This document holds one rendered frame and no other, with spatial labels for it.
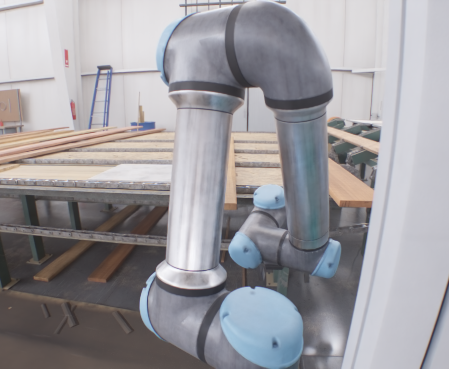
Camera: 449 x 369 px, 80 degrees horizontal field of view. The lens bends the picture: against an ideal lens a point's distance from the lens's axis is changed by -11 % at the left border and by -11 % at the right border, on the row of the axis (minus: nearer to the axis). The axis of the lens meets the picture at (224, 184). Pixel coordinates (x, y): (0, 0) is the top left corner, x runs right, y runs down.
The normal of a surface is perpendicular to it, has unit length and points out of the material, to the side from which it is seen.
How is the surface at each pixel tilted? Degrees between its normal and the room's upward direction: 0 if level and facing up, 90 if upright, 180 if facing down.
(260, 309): 7
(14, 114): 90
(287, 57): 95
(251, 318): 7
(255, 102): 90
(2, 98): 90
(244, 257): 114
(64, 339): 0
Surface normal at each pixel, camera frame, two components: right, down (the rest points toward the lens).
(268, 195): -0.23, -0.79
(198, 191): 0.10, 0.13
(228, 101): 0.37, 0.79
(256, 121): -0.11, 0.25
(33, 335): 0.00, -0.97
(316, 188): 0.22, 0.49
